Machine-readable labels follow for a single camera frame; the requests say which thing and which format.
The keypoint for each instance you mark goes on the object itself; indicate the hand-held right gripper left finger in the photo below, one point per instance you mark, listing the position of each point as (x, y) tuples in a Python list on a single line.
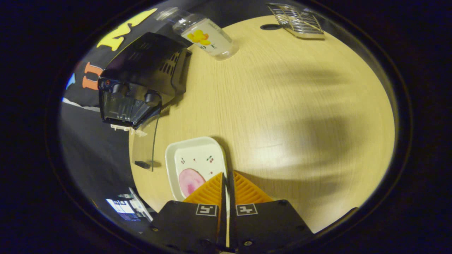
[(190, 229)]

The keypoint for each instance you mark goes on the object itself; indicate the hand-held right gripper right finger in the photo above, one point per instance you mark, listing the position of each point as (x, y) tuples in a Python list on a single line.
[(261, 225)]

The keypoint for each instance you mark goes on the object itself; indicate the pink ham slice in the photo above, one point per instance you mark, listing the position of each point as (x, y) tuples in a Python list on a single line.
[(190, 181)]

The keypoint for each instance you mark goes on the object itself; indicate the white rectangular plate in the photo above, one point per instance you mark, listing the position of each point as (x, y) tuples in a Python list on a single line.
[(197, 153)]

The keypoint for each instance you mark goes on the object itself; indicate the black electric oven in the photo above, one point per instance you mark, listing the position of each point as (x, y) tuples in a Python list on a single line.
[(141, 67)]

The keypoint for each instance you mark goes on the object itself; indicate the white blue printed object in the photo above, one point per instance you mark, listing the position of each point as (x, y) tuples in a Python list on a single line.
[(123, 206)]

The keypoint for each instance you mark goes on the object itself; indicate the small white plastic piece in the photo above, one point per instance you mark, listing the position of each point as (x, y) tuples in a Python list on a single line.
[(123, 127)]

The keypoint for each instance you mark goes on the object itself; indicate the black backdrop cloth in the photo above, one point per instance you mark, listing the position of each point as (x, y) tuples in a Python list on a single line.
[(95, 151)]

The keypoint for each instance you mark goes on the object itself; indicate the clear bottle with yellow flower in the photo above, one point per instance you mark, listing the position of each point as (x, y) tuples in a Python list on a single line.
[(208, 37)]

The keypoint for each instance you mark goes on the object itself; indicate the small black round lid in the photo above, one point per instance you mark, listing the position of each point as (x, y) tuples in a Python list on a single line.
[(271, 26)]

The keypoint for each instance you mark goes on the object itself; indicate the clear ribbed glass jar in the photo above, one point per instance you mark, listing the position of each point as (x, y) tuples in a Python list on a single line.
[(298, 21)]

